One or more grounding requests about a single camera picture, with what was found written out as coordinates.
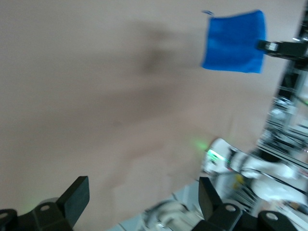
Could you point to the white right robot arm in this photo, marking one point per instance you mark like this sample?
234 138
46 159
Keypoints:
264 168

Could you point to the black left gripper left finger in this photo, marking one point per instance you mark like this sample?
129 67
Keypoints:
69 202

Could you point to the blue microfibre towel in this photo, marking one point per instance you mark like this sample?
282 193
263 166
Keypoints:
231 43

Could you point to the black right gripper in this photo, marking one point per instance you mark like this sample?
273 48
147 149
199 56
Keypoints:
293 49

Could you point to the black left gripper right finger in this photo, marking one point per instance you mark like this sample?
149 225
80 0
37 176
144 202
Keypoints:
216 211

